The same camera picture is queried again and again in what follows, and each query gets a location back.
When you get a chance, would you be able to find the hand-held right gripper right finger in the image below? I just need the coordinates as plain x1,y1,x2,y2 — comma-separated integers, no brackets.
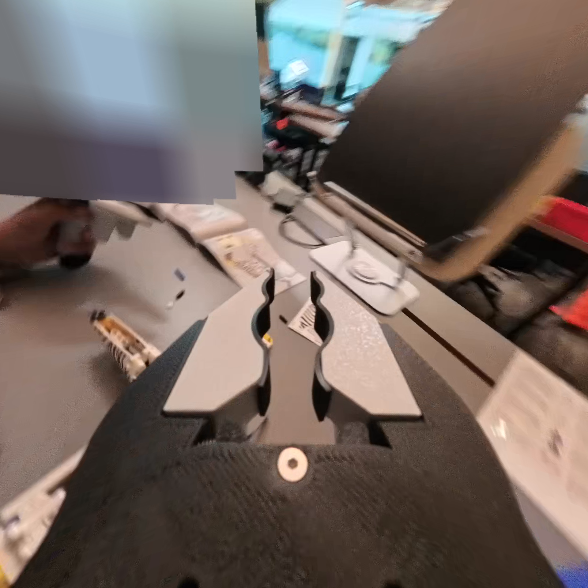
310,271,423,422

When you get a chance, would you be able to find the grey flat dock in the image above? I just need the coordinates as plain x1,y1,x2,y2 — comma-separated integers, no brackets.
294,198,350,244

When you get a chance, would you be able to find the laptop on stand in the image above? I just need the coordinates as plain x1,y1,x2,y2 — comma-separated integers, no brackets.
317,0,588,276

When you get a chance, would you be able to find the instruction booklet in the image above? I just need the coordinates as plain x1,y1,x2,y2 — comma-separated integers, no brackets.
154,202,306,295

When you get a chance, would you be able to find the zebra sticker sheet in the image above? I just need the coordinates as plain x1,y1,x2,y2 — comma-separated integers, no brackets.
287,303,324,347

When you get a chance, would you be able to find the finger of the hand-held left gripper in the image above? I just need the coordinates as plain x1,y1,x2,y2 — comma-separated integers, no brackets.
89,202,154,242

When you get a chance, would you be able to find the black braided cable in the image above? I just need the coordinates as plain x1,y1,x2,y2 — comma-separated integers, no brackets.
278,213,331,250

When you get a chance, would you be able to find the red storage bin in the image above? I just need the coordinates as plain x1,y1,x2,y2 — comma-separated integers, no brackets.
528,198,588,244

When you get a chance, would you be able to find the white toy beam assembly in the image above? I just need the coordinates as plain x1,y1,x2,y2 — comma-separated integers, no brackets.
89,310,161,382

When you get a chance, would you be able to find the silver monitor stand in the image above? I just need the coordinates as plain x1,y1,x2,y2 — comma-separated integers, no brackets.
308,181,421,316

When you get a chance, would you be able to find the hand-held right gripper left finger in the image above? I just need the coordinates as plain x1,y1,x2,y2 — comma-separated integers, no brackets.
162,269,276,420

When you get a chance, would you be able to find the white printed paper sheet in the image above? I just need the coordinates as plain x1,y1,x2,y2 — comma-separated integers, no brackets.
478,351,588,547

